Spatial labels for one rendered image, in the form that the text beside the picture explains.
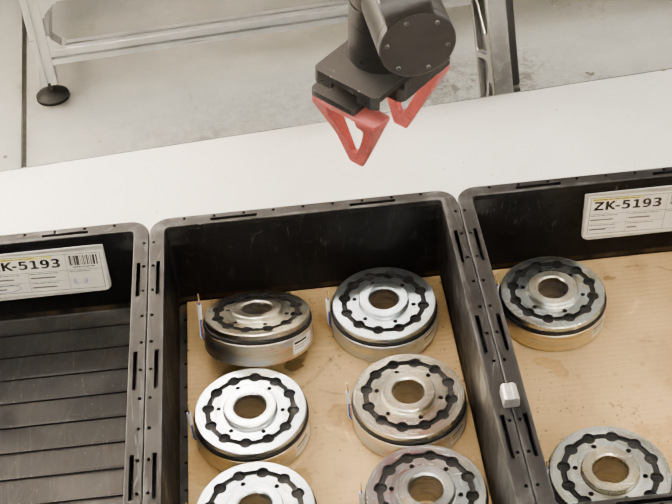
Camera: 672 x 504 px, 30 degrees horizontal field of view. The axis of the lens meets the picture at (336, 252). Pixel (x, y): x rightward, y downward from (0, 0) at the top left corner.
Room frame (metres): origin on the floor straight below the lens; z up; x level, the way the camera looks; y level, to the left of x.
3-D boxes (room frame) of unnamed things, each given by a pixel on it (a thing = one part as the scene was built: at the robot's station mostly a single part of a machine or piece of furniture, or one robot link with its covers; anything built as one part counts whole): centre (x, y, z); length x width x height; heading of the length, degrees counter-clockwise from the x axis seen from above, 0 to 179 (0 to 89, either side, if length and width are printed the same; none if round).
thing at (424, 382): (0.75, -0.06, 0.86); 0.05 x 0.05 x 0.01
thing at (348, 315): (0.87, -0.04, 0.86); 0.10 x 0.10 x 0.01
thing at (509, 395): (0.68, -0.13, 0.94); 0.02 x 0.01 x 0.01; 3
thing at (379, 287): (0.87, -0.04, 0.86); 0.05 x 0.05 x 0.01
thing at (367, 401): (0.75, -0.06, 0.86); 0.10 x 0.10 x 0.01
